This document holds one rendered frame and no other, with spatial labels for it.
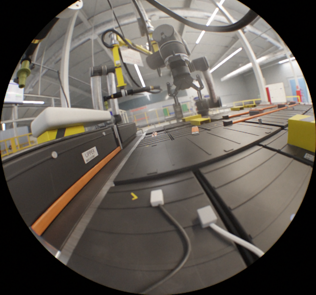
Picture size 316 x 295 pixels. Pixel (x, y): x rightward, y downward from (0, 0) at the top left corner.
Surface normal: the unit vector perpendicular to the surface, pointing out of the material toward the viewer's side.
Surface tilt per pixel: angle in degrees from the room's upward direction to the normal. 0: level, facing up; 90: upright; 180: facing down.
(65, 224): 0
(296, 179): 0
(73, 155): 90
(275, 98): 90
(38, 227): 90
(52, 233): 0
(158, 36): 94
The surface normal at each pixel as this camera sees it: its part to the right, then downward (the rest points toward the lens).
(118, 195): -0.24, -0.95
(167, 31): -0.45, 0.32
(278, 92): -0.96, 0.26
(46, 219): 0.97, -0.24
